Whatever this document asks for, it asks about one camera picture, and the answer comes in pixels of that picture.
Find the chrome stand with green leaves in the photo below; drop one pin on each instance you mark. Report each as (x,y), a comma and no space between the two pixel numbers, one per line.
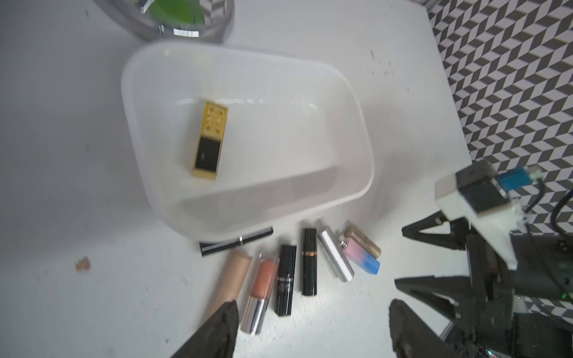
(209,21)

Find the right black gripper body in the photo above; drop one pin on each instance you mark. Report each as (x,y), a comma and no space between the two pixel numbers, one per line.
(484,299)

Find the white plastic storage box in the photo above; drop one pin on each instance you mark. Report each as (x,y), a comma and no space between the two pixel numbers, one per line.
(295,139)

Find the black lipstick with silver band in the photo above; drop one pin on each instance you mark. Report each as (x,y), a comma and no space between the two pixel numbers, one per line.
(285,280)

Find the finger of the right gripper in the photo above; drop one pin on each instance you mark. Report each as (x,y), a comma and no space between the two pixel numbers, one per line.
(455,239)
(449,296)

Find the pink and silver lipstick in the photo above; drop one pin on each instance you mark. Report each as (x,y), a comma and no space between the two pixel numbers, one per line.
(259,298)

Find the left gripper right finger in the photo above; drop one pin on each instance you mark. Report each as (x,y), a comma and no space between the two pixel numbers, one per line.
(411,337)

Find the pink and blue lipstick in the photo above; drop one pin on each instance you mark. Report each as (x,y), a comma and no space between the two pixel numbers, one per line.
(360,256)

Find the silver lipstick tube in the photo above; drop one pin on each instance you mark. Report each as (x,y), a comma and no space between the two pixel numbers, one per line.
(338,260)

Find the bronze lipstick tube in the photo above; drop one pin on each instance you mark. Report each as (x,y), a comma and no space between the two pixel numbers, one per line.
(363,240)

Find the slim black lipstick tube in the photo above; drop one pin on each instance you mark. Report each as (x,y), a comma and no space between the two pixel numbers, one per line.
(212,248)

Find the beige lipstick tube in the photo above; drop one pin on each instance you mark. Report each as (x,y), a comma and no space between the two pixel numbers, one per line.
(231,281)

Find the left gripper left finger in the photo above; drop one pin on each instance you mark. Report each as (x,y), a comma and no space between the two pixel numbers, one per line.
(216,338)

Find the gold and black square lipstick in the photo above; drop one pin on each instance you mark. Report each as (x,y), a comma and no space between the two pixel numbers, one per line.
(211,136)

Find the black lipstick with gold band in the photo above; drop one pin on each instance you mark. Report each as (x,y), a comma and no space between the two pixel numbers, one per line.
(309,262)

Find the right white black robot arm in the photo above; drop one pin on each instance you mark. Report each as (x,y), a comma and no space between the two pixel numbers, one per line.
(544,271)

